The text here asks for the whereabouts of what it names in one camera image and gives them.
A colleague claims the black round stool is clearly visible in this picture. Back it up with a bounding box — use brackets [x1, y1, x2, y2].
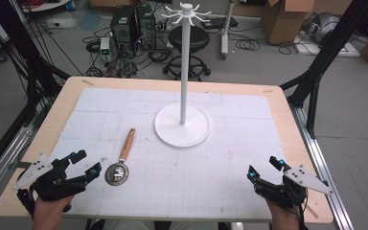
[162, 24, 213, 82]

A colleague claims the person's right hand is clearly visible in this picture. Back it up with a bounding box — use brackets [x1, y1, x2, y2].
[265, 198, 302, 230]

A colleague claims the black computer tower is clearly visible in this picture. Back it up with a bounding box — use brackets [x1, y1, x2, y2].
[135, 3, 158, 51]
[109, 5, 138, 51]

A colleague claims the large cardboard box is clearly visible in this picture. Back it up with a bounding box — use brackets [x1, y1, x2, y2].
[261, 0, 316, 46]

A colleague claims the coiled black floor cable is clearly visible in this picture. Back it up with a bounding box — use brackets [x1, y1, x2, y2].
[234, 35, 293, 56]

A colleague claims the black power strip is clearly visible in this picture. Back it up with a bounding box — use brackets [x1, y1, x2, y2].
[200, 16, 240, 31]

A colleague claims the white grid mat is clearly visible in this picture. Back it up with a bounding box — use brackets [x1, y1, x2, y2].
[46, 86, 290, 222]

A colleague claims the small grey power box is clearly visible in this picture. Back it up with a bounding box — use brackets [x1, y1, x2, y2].
[99, 36, 111, 56]

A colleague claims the white hook rack stand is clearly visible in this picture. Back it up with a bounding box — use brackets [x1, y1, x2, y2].
[153, 2, 213, 149]

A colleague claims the tangle of black floor cables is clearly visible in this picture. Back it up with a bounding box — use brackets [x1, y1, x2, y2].
[81, 25, 173, 80]

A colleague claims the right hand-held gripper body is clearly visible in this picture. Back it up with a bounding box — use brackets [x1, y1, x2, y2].
[254, 164, 335, 209]

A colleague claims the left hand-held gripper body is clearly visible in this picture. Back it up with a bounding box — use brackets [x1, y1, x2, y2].
[12, 152, 88, 202]

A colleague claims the white flat board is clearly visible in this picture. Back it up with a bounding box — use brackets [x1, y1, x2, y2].
[292, 31, 361, 58]

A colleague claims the metal ladle with wooden handle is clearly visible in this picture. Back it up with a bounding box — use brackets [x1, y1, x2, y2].
[103, 127, 137, 187]

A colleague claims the white round table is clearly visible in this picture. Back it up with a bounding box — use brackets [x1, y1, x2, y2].
[20, 0, 73, 13]

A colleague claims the aluminium rail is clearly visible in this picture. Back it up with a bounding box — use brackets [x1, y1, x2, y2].
[289, 104, 355, 230]
[0, 125, 35, 210]

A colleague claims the white wheeled stand leg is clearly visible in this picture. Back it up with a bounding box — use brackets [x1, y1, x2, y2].
[219, 0, 237, 61]

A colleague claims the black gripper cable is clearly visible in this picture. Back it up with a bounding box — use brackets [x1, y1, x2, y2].
[295, 195, 310, 230]

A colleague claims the grey round appliance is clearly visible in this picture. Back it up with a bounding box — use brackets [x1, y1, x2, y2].
[301, 11, 342, 44]

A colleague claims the black metal frame stand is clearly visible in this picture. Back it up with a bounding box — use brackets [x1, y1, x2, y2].
[279, 0, 368, 140]
[0, 0, 73, 180]

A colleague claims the person's left hand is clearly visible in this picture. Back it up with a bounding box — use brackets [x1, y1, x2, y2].
[32, 195, 75, 230]

